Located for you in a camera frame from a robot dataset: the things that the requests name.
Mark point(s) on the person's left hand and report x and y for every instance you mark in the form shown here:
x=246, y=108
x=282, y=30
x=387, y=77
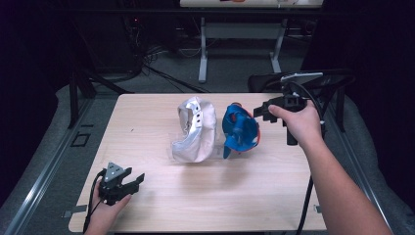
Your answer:
x=104, y=217

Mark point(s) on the white-framed desk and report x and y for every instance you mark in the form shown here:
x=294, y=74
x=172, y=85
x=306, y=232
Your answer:
x=241, y=31

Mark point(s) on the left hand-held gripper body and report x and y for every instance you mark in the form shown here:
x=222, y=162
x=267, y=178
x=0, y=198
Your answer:
x=112, y=191

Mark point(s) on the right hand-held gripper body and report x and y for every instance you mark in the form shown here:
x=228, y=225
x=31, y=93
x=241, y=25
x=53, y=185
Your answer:
x=293, y=101

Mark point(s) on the black folding chair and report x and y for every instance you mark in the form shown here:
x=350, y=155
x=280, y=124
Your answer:
x=261, y=83

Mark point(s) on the person's right hand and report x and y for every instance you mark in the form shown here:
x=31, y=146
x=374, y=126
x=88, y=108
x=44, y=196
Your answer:
x=303, y=125

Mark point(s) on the white cap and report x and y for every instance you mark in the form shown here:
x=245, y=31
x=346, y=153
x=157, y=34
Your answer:
x=204, y=130

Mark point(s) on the aluminium floor rail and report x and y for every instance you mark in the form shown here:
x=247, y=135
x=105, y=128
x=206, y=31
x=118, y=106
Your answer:
x=359, y=163
x=49, y=169

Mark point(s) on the blue cap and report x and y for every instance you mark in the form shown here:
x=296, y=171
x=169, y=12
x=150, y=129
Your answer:
x=241, y=130

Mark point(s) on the black metal stand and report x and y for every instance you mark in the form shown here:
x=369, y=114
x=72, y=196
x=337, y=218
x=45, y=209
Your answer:
x=74, y=98

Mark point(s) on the grey table bracket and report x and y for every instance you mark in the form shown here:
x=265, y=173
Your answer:
x=73, y=211
x=317, y=209

